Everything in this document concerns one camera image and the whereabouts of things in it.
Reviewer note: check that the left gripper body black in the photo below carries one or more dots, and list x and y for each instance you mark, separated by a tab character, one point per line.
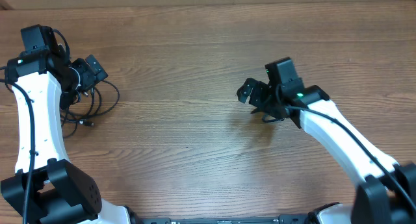
84	76

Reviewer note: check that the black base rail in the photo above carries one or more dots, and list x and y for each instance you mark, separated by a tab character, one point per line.
281	219

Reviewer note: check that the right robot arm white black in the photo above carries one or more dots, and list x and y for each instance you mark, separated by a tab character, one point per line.
385	190

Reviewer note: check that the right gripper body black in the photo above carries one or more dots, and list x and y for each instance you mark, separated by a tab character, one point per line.
257	95

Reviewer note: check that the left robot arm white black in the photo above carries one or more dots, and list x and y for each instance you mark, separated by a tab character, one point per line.
46	186

